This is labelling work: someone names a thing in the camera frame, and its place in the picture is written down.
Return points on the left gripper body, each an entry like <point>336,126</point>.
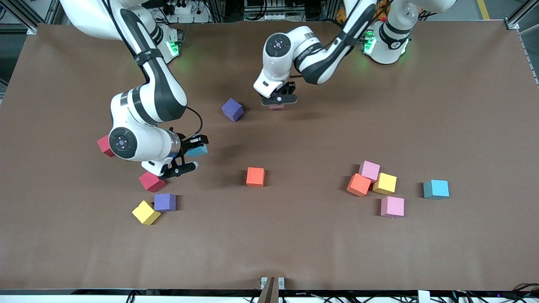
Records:
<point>288,89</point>

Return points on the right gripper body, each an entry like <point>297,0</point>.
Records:
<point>186,142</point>

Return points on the pink foam block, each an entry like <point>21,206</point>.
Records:
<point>276,107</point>
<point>369,169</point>
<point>392,206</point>

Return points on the purple foam block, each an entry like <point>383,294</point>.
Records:
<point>232,110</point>
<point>164,202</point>

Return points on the light blue foam block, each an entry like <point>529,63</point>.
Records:
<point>436,189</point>
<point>198,151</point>

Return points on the orange foam block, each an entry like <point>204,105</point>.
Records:
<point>255,176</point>
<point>358,184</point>

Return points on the yellow foam block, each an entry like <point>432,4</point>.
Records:
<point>145,212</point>
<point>385,184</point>

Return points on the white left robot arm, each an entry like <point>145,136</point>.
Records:
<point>316,59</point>

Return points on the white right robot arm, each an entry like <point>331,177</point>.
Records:
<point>160,97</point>

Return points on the red foam block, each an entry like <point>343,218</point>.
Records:
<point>103,146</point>
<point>150,184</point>

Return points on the white power strip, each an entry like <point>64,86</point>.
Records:
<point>183,9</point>
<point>271,17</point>

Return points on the orange packaged goods pile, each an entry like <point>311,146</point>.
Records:
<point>340,14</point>

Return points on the dark slanted metal bar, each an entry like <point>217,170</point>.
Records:
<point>269,294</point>

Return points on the small white box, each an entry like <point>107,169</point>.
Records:
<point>424,297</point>

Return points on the white metal bracket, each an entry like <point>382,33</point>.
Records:
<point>263,281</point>

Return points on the aluminium frame profile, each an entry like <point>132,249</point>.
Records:
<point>520,14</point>
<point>52,10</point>

